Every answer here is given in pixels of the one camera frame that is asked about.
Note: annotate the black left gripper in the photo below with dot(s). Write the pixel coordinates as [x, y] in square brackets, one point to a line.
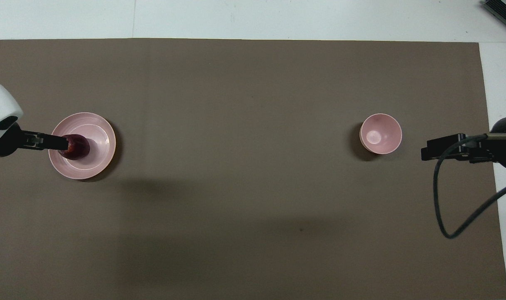
[9, 143]

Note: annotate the dark grey ribbed device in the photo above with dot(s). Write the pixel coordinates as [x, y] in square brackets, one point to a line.
[504, 12]

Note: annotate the pink bowl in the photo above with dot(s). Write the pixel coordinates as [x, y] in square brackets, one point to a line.
[380, 133]

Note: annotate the dark red apple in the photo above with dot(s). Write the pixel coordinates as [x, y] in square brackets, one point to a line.
[78, 150]

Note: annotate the brown table mat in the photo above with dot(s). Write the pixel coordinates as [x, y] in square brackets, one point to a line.
[244, 187]

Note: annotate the pink plate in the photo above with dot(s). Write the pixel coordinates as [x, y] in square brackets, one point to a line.
[96, 129]

